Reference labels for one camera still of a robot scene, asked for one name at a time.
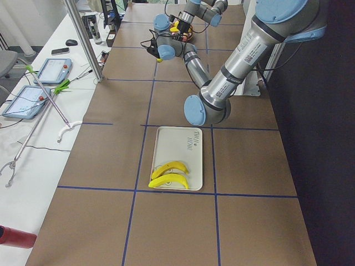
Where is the aluminium frame post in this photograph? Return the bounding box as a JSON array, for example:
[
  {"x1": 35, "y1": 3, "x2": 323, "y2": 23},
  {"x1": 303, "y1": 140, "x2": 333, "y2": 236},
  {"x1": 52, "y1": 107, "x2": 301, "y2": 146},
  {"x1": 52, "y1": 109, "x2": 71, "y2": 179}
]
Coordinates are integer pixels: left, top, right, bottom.
[{"x1": 63, "y1": 0, "x2": 104, "y2": 83}]

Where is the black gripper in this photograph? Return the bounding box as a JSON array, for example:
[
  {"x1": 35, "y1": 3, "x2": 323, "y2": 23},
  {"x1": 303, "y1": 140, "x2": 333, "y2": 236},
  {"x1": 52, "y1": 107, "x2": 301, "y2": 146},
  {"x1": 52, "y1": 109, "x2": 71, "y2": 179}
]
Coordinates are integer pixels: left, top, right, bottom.
[
  {"x1": 146, "y1": 46, "x2": 160, "y2": 59},
  {"x1": 177, "y1": 19, "x2": 192, "y2": 34}
]

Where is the yellow banana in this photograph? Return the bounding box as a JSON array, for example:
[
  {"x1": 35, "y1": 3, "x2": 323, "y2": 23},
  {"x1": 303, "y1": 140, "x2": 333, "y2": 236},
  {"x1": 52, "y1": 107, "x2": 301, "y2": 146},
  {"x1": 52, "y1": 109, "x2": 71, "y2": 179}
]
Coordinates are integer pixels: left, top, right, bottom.
[
  {"x1": 169, "y1": 21, "x2": 180, "y2": 33},
  {"x1": 148, "y1": 173, "x2": 189, "y2": 189},
  {"x1": 151, "y1": 161, "x2": 189, "y2": 180}
]

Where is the red fire extinguisher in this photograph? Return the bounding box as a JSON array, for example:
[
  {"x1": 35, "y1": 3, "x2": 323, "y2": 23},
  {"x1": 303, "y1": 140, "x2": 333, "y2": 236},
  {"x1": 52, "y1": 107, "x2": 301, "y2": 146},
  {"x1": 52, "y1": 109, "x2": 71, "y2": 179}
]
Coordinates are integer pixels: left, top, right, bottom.
[{"x1": 1, "y1": 226, "x2": 37, "y2": 249}]

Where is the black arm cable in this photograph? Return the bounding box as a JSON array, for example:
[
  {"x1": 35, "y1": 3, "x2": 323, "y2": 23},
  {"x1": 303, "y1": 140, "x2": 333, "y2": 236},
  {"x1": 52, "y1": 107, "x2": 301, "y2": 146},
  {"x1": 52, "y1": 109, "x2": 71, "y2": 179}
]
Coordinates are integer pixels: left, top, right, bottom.
[{"x1": 140, "y1": 29, "x2": 167, "y2": 50}]

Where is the lower teach pendant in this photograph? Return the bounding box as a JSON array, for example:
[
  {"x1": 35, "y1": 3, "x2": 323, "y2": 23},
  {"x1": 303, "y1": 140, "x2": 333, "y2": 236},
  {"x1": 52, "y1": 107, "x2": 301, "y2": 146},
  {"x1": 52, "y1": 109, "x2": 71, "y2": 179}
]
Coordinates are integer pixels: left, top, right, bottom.
[{"x1": 1, "y1": 85, "x2": 49, "y2": 119}]

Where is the teach pendant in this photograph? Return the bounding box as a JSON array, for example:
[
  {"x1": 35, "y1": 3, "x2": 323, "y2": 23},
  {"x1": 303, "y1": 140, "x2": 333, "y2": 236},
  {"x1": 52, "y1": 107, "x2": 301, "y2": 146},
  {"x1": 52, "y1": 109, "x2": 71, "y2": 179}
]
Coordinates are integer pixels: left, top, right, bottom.
[
  {"x1": 1, "y1": 85, "x2": 49, "y2": 119},
  {"x1": 37, "y1": 58, "x2": 72, "y2": 85}
]

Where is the upper teach pendant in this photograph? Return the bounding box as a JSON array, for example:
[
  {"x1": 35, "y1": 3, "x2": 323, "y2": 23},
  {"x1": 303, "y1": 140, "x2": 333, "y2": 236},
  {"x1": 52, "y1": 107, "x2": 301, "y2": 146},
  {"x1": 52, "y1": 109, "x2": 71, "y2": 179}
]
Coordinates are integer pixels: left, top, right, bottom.
[{"x1": 37, "y1": 58, "x2": 72, "y2": 85}]

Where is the black computer mouse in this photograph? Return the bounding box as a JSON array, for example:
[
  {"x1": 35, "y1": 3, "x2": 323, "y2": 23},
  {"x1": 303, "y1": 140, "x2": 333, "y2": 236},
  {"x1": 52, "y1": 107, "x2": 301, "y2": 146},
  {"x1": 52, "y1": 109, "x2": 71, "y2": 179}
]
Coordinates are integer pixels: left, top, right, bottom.
[{"x1": 65, "y1": 39, "x2": 78, "y2": 47}]

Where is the long metal grabber tool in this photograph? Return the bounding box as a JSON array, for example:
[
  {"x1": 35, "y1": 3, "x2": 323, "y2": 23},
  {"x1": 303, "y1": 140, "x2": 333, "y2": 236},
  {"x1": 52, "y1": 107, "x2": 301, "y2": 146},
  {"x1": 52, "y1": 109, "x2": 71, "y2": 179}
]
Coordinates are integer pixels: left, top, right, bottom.
[{"x1": 1, "y1": 100, "x2": 51, "y2": 188}]

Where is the white bear tray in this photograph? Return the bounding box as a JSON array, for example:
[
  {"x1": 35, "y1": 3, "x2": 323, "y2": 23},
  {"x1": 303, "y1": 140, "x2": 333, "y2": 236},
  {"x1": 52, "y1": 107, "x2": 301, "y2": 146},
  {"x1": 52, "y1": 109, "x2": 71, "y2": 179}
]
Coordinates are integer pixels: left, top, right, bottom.
[{"x1": 149, "y1": 126, "x2": 203, "y2": 191}]

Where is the green handled grabber tool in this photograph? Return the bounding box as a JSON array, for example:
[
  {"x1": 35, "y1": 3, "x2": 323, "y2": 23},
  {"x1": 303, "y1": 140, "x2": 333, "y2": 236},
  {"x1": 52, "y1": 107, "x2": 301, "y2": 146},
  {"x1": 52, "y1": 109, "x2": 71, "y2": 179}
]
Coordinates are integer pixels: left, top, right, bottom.
[{"x1": 26, "y1": 65, "x2": 83, "y2": 143}]

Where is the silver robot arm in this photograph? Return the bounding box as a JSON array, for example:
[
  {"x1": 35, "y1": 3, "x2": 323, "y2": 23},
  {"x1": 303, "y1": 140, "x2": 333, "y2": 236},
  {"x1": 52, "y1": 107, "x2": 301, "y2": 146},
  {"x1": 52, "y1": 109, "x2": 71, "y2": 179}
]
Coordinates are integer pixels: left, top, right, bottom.
[
  {"x1": 146, "y1": 0, "x2": 329, "y2": 126},
  {"x1": 177, "y1": 0, "x2": 228, "y2": 33}
]

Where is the black smartphone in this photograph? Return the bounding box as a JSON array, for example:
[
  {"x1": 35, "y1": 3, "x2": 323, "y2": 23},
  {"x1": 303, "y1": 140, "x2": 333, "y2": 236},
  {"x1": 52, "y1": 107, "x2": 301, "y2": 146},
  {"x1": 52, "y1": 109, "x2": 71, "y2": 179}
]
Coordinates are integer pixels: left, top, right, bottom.
[{"x1": 51, "y1": 47, "x2": 70, "y2": 55}]

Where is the brown wicker basket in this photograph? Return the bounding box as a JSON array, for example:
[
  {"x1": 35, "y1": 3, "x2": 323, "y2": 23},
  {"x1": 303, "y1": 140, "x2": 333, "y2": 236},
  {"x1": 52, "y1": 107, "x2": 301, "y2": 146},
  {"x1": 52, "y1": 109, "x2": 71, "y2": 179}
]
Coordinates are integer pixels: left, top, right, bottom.
[{"x1": 171, "y1": 26, "x2": 194, "y2": 42}]

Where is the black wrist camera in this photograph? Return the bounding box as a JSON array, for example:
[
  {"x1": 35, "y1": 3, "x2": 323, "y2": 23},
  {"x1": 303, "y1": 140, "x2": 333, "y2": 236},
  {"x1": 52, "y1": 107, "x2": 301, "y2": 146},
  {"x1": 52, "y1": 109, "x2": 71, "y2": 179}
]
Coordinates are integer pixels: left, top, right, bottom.
[{"x1": 140, "y1": 37, "x2": 158, "y2": 49}]

